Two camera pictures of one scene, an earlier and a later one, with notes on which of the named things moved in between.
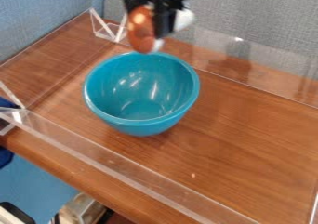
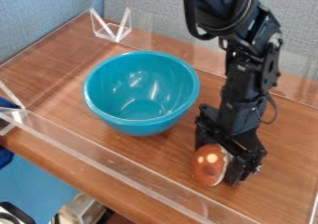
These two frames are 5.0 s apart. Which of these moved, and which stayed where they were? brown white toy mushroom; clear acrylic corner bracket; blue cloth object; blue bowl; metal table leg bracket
Moved: brown white toy mushroom
Stayed: metal table leg bracket; blue bowl; blue cloth object; clear acrylic corner bracket
